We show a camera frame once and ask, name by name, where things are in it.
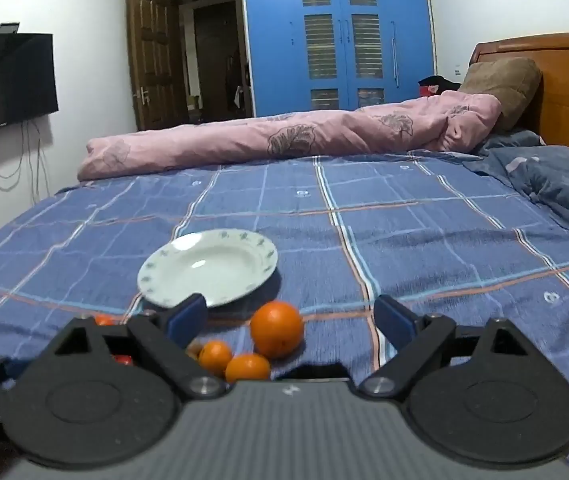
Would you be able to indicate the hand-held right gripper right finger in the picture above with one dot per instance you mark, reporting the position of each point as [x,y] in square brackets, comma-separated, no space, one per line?
[393,321]

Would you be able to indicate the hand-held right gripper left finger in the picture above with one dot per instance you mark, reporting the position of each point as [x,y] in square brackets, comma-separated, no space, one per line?
[190,319]

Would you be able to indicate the brown longan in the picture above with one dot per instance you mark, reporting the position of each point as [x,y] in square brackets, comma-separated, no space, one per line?
[195,350]

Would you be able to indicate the small orange mandarin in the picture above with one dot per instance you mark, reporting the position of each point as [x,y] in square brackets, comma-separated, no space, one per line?
[214,357]
[248,368]

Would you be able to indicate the white floral rim plate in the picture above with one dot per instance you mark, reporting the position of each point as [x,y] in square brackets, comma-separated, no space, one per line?
[204,270]

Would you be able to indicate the large orange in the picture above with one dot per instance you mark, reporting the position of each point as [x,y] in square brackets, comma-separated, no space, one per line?
[277,329]

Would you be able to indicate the blue plaid bed sheet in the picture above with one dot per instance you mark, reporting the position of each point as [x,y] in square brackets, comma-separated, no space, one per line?
[414,220]

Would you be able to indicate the pink floral quilt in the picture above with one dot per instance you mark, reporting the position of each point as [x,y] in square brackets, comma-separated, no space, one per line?
[264,140]

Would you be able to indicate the blue grey blanket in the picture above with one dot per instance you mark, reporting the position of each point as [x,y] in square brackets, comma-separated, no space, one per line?
[554,175]

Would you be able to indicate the red and black clothing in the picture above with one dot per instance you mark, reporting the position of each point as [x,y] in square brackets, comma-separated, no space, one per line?
[434,85]

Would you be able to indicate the brown pillow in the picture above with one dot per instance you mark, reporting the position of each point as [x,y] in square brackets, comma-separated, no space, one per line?
[504,87]

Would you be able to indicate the brown wooden door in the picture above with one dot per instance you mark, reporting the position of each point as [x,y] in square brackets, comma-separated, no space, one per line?
[152,60]

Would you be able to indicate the wooden bed headboard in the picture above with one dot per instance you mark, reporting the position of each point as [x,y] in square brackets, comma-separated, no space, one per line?
[564,90]

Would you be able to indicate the blue wardrobe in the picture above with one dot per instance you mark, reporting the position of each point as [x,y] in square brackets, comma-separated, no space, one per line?
[339,35]

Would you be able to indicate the black wall television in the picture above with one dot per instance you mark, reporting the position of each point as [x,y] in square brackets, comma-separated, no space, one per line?
[4,80]

